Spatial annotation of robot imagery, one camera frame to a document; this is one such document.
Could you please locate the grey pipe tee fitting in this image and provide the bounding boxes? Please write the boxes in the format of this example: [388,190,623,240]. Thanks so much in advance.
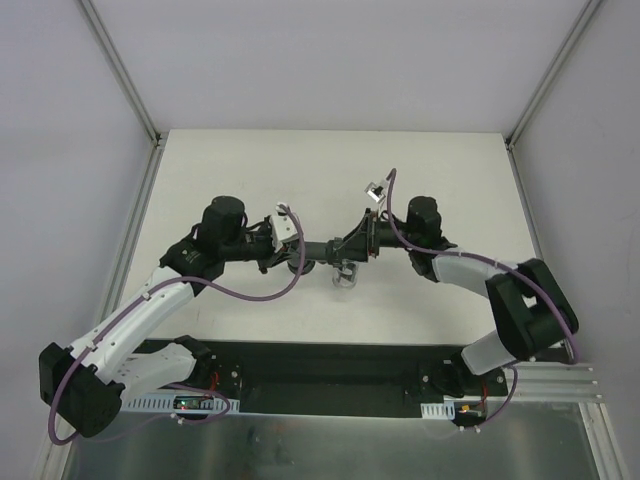
[286,238,344,275]

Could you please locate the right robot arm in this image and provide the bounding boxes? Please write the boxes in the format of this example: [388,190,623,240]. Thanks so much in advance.
[324,196,579,395]

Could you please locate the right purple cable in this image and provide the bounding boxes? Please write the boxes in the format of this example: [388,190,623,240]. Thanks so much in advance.
[384,168,584,439]

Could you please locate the purple cable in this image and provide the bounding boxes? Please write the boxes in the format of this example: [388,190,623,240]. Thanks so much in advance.
[47,202,309,445]
[384,168,584,439]

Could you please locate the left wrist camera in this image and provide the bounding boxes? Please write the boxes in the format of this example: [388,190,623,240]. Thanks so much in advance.
[268,203,299,251]

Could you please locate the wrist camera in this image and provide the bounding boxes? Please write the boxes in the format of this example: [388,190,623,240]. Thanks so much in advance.
[268,203,299,251]
[365,180,389,204]

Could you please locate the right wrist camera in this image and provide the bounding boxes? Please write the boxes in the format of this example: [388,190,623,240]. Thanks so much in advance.
[365,180,389,204]

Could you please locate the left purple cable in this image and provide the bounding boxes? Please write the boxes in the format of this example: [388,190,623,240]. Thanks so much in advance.
[47,202,309,445]

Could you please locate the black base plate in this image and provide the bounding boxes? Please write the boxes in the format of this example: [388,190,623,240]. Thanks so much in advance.
[187,340,507,418]

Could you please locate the left aluminium corner post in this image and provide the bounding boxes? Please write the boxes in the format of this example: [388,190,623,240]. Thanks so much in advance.
[75,0,164,147]

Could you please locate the aluminium corner post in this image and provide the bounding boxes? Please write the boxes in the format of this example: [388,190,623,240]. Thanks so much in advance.
[75,0,164,147]
[505,0,606,151]

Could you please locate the right aluminium corner post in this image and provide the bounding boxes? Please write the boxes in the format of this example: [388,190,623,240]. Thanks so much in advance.
[505,0,606,151]

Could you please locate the right white cable duct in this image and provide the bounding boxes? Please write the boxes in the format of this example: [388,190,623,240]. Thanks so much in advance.
[420,401,456,421]

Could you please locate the white cable duct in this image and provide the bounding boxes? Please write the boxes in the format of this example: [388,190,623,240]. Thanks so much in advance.
[420,401,456,421]
[121,393,240,415]

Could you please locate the left white cable duct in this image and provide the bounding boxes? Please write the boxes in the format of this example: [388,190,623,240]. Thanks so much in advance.
[121,393,240,415]

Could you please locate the aluminium frame rail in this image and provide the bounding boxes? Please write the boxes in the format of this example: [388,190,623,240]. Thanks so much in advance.
[513,362,604,403]

